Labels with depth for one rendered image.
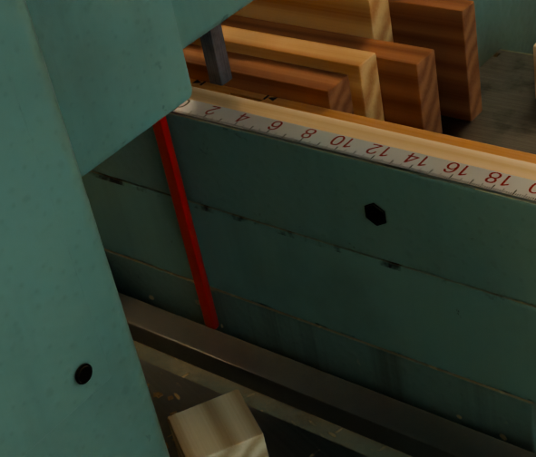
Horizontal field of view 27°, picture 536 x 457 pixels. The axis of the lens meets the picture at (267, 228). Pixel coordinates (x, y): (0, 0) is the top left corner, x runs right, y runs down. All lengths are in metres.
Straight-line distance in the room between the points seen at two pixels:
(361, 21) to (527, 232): 0.19
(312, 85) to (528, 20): 0.19
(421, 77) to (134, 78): 0.18
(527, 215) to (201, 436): 0.19
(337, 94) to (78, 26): 0.19
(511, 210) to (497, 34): 0.24
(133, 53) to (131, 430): 0.15
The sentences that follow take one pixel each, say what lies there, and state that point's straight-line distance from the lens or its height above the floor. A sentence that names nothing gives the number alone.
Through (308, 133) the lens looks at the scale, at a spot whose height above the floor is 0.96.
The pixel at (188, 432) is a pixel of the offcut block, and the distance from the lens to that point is 0.57.
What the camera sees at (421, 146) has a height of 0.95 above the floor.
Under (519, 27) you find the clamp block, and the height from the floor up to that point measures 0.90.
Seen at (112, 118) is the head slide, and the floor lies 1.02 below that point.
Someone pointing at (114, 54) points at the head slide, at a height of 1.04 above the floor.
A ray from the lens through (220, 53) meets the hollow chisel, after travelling 0.60.
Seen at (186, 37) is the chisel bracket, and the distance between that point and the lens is 0.53.
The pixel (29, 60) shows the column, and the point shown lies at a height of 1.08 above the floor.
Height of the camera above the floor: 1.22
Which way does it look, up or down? 34 degrees down
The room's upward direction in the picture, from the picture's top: 12 degrees counter-clockwise
